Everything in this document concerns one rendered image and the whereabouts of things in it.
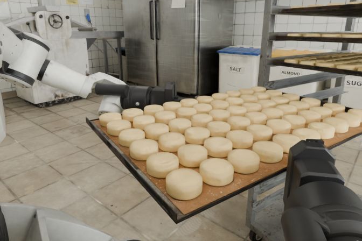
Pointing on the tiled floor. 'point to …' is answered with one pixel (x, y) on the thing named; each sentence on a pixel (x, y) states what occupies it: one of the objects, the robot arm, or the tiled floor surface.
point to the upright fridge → (176, 27)
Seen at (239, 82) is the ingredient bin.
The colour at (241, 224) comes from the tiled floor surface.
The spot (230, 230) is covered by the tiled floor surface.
